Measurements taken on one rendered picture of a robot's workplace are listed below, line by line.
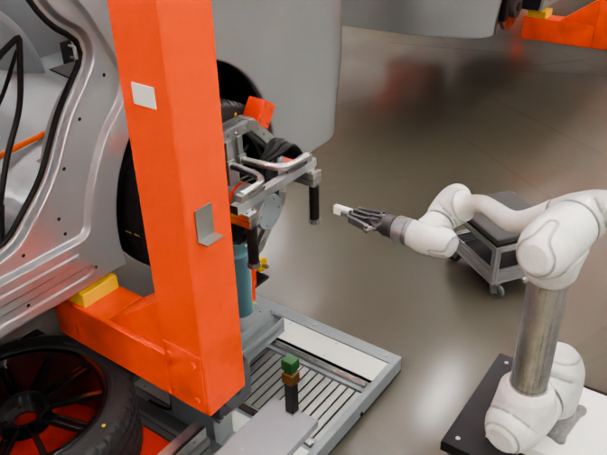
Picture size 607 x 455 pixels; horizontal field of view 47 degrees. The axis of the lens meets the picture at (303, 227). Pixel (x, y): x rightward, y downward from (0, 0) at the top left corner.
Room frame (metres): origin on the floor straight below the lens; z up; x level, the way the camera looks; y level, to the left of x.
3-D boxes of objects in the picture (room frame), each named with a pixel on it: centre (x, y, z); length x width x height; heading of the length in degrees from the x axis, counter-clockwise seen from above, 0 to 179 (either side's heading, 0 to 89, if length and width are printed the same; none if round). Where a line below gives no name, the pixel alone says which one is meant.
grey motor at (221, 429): (1.87, 0.40, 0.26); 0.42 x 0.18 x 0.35; 53
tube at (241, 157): (2.14, 0.09, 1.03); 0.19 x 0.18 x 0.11; 53
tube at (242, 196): (1.98, 0.21, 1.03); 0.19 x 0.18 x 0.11; 53
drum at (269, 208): (2.09, 0.19, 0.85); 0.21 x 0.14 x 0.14; 53
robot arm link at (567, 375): (1.56, -0.75, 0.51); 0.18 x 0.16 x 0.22; 134
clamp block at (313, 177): (2.15, -0.02, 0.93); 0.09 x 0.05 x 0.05; 53
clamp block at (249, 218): (1.88, 0.19, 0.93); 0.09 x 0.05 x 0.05; 53
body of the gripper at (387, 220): (1.97, -0.26, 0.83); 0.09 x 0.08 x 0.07; 53
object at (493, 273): (2.87, -0.97, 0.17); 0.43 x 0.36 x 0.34; 20
